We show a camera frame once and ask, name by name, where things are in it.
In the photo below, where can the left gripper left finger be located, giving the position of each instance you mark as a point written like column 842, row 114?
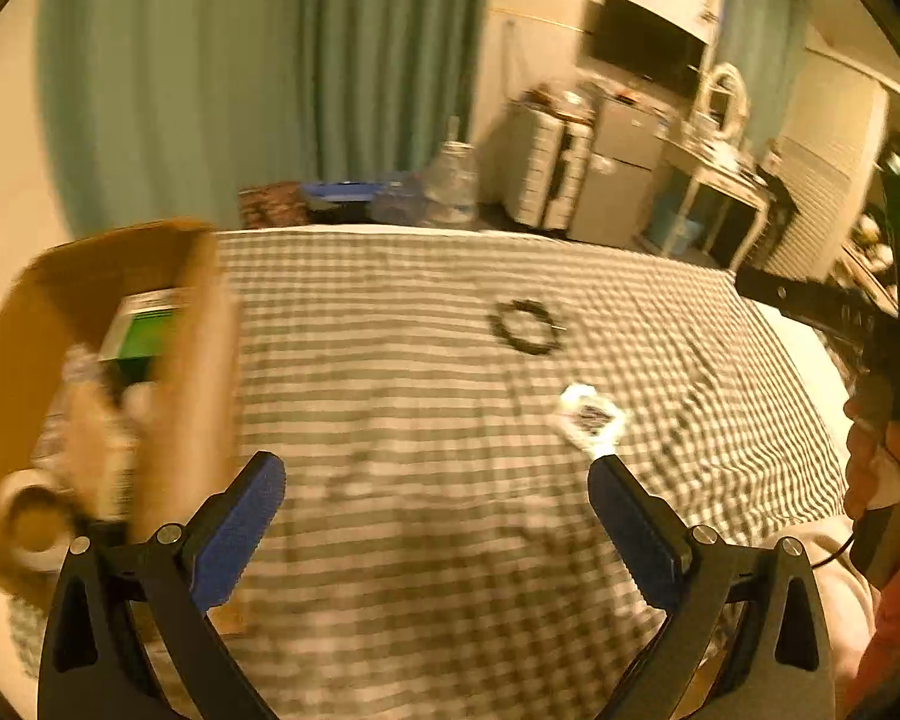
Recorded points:
column 93, row 663

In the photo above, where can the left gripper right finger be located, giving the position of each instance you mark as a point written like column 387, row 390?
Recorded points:
column 779, row 662

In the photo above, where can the green white carton box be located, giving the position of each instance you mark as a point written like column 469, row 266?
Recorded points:
column 137, row 336

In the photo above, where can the person right hand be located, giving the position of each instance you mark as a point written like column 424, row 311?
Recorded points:
column 874, row 461

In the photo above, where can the cardboard box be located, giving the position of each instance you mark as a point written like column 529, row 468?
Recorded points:
column 169, row 441

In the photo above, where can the white vanity table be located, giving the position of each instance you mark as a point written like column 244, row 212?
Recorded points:
column 707, row 203

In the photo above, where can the round vanity mirror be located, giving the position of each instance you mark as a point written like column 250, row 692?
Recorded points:
column 723, row 99

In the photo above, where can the sticker sachet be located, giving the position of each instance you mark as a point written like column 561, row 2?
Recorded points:
column 589, row 420

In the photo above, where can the checkered bed cover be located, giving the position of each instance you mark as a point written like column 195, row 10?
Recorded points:
column 436, row 555

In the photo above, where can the white suitcase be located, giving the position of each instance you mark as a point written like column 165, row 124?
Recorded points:
column 545, row 160

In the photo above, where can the clear water bottle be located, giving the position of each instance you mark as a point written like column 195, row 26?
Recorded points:
column 450, row 182

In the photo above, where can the green curtain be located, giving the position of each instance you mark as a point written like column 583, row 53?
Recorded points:
column 162, row 108

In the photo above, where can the wall television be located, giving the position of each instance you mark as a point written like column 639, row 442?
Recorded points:
column 636, row 41

